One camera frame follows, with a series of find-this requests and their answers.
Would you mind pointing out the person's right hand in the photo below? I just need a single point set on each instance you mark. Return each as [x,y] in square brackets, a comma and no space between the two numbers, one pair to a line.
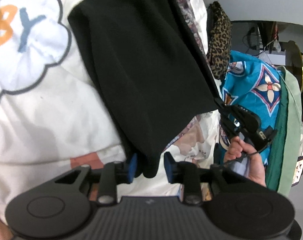
[256,170]

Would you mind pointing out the black floral trim garment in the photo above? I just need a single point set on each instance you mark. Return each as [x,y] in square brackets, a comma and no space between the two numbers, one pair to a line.
[141,67]

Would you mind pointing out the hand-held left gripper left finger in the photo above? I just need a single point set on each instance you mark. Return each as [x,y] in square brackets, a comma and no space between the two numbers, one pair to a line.
[132,166]

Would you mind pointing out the cluttered black shelf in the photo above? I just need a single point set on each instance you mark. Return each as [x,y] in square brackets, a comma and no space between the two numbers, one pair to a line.
[264,35]

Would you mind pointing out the blue patterned cloth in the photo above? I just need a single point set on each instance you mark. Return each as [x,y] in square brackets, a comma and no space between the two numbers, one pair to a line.
[254,90]

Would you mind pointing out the leopard print garment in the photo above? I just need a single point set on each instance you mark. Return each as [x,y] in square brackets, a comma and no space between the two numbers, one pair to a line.
[220,45]

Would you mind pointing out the gold round frame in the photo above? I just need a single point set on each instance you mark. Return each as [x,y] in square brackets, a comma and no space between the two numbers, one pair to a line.
[300,62]

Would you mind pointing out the printed bear blanket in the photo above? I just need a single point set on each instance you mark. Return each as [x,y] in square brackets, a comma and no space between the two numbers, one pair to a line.
[41,117]

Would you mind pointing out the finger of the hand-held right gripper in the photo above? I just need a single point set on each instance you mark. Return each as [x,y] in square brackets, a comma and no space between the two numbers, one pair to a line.
[233,110]
[231,127]

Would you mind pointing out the green garment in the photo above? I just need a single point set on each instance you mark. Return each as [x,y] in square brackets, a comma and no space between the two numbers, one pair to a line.
[289,130]

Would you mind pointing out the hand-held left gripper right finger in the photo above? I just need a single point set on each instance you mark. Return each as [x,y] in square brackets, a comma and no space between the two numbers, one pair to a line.
[169,166]

